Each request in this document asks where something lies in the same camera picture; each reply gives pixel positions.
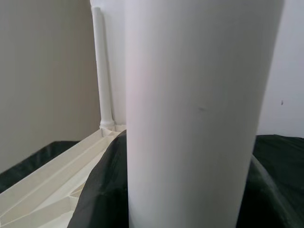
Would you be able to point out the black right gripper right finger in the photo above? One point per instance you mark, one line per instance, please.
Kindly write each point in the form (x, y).
(266, 204)

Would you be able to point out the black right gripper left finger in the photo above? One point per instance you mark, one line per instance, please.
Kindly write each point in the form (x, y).
(107, 190)

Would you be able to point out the white plastic table top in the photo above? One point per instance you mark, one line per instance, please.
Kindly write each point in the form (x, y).
(47, 194)

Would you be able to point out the white plastic table leg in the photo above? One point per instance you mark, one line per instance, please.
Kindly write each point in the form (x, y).
(103, 71)
(202, 95)

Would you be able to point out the black fabric table cover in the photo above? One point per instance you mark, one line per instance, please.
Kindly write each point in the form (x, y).
(35, 156)

